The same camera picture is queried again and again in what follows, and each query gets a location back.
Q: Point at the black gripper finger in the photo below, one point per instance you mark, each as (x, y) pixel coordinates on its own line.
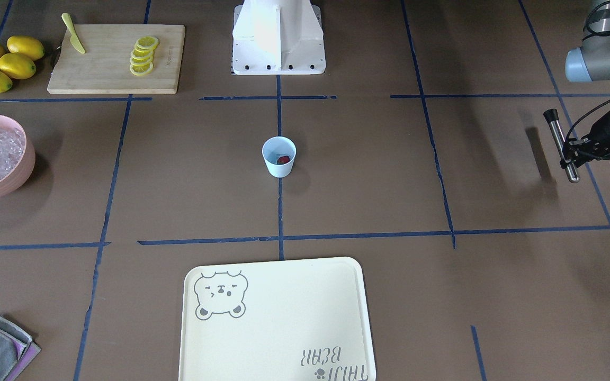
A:
(576, 153)

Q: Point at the steel muddler black tip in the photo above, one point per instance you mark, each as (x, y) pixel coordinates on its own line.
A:
(552, 119)

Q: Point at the red strawberry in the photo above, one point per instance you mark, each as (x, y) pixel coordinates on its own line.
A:
(282, 160)

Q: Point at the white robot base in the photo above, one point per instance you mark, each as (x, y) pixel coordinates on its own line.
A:
(277, 38)

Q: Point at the light blue plastic cup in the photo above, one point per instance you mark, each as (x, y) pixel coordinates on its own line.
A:
(279, 154)

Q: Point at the cream bear serving tray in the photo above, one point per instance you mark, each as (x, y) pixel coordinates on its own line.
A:
(286, 320)

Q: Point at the lemon slice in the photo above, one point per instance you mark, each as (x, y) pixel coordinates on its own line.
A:
(141, 70)
(141, 53)
(140, 61)
(146, 43)

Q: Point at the bamboo cutting board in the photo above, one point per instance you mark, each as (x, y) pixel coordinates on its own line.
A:
(104, 67)

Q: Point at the yellow-green plastic knife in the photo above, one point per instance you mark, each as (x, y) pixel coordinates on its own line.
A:
(73, 36)

